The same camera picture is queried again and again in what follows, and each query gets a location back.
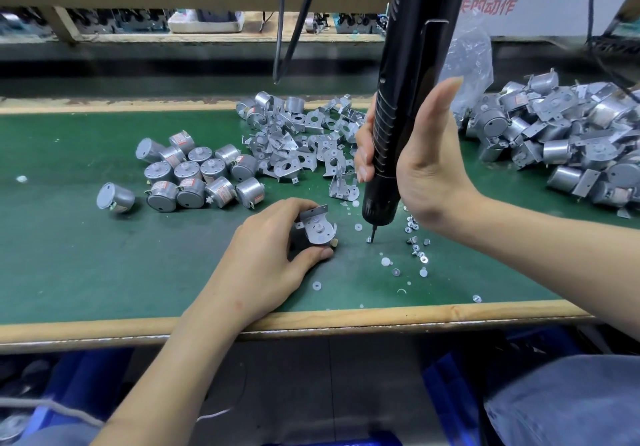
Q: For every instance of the person's right hand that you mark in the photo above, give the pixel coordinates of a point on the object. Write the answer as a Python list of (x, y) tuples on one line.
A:
[(435, 165)]

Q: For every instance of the person's left hand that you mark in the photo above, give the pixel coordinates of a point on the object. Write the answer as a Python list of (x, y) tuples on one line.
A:
[(260, 266)]

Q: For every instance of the silver metal bracket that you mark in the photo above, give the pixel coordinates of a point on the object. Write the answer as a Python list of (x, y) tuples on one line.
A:
[(310, 216)]

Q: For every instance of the silver round motor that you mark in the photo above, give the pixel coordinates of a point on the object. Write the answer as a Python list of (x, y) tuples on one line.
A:
[(322, 230)]

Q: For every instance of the black electric screwdriver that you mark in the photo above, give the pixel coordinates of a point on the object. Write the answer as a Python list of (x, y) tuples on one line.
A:
[(410, 70)]

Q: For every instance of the pile of silver motors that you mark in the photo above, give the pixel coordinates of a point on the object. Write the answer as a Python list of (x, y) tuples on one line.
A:
[(190, 175)]

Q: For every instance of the pile of metal brackets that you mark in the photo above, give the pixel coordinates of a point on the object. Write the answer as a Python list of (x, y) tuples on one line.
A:
[(300, 140)]

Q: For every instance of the pile of assembled motors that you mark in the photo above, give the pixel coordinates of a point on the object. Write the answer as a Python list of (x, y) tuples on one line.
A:
[(565, 130)]

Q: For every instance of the person's left forearm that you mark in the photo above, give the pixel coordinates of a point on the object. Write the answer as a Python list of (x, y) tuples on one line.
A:
[(170, 386)]

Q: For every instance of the scatter of small silver screws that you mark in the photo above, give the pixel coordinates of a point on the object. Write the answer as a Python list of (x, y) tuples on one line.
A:
[(410, 246)]

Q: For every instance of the small clear plastic bag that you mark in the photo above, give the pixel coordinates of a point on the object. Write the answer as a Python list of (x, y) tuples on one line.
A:
[(468, 60)]

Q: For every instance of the dark blue crate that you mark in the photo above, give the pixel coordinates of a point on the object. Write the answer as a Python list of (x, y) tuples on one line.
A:
[(470, 381)]

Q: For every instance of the green bench mat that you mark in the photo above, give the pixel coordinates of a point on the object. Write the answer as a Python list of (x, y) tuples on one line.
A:
[(40, 250)]

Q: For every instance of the blue plastic bin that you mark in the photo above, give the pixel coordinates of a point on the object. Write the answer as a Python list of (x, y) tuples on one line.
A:
[(75, 391)]

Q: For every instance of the grey blue trousers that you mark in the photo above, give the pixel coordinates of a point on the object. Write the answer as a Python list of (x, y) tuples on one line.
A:
[(570, 401)]

